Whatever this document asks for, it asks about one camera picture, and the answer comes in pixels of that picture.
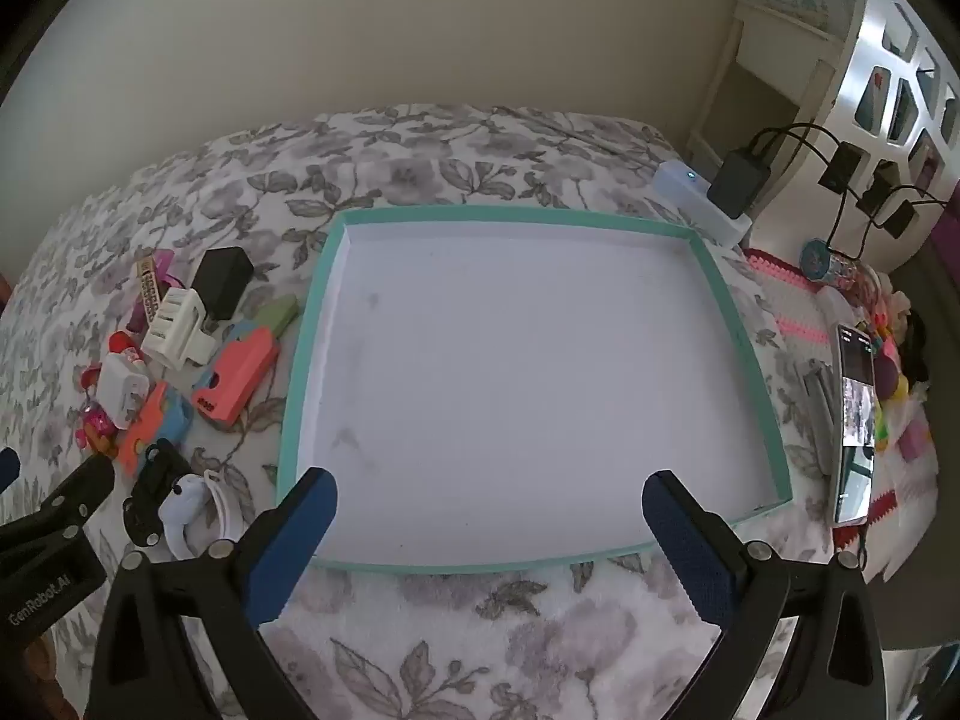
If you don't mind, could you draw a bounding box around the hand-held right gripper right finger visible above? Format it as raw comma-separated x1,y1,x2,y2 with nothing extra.
643,470,893,720

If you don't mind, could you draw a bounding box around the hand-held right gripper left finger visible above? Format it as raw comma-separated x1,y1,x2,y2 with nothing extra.
86,467,338,720

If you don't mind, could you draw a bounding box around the black toy car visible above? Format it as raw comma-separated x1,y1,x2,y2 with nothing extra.
124,444,185,547

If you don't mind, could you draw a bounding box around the brown dog toy figure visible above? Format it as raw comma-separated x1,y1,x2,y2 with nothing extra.
77,364,121,458

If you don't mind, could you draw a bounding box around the orange and blue toy case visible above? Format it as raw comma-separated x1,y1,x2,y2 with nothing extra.
116,381,194,475

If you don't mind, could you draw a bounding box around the white charger plug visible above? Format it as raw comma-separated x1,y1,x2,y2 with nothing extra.
97,351,155,428

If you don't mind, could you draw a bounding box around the white ribbed plastic holder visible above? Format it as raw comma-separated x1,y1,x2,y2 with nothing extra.
141,286,226,370

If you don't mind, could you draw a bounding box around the gold patterned lighter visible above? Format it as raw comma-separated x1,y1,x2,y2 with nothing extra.
136,255,167,323

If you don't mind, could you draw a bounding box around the teal shallow tray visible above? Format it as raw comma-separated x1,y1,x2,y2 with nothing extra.
276,206,794,577

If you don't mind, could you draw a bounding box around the black charger block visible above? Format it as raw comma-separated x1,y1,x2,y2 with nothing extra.
191,246,254,316

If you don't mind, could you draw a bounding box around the silver metal clip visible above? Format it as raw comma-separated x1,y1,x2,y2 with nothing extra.
802,360,837,473

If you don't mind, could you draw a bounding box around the smartphone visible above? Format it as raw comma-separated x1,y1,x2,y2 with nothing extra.
834,322,878,527

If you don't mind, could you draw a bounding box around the red and white crochet mat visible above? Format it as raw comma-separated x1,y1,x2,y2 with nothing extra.
742,244,938,586

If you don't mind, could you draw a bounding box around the pile of colourful toys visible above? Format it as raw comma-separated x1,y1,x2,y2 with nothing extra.
862,270,938,458

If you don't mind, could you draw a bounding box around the glitter tube with teal lid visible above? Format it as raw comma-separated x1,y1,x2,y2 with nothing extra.
801,238,863,290

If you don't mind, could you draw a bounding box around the white power strip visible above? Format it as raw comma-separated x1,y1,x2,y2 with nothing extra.
652,161,755,248

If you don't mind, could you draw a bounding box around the large black power adapter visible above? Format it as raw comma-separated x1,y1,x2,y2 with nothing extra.
709,150,772,215

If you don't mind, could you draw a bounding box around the small black power adapter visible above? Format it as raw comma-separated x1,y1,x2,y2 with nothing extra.
862,165,897,218
817,142,863,192
881,202,920,241

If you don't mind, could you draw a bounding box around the grey floral blanket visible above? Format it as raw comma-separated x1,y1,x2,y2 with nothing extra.
0,106,833,720

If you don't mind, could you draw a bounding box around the white side shelf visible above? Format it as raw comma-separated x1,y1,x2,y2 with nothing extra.
690,0,856,166

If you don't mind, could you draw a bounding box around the white cubby shelf unit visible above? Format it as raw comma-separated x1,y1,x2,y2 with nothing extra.
825,0,960,271

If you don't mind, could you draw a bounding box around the white coiled cable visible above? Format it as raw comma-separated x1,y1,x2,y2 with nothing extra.
161,471,245,560

